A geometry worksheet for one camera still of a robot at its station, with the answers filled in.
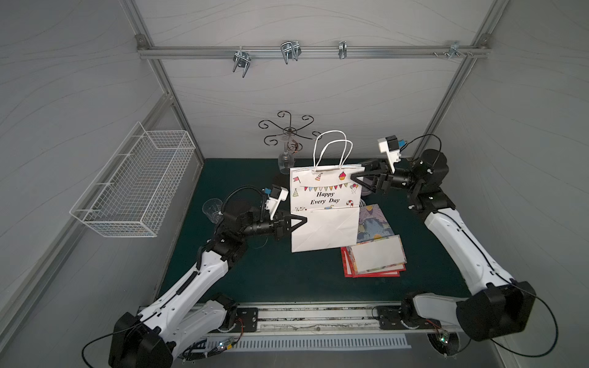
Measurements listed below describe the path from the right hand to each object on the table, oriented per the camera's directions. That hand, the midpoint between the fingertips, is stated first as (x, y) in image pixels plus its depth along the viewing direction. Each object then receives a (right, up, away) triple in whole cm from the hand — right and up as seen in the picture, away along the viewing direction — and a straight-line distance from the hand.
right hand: (350, 172), depth 63 cm
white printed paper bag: (-7, -7, +1) cm, 10 cm away
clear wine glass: (-20, +6, +30) cm, 37 cm away
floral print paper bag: (+15, -28, +23) cm, 39 cm away
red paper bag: (+18, -36, +21) cm, 46 cm away
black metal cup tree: (-19, +16, +25) cm, 36 cm away
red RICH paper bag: (+4, -37, +21) cm, 42 cm away
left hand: (-13, -15, +2) cm, 19 cm away
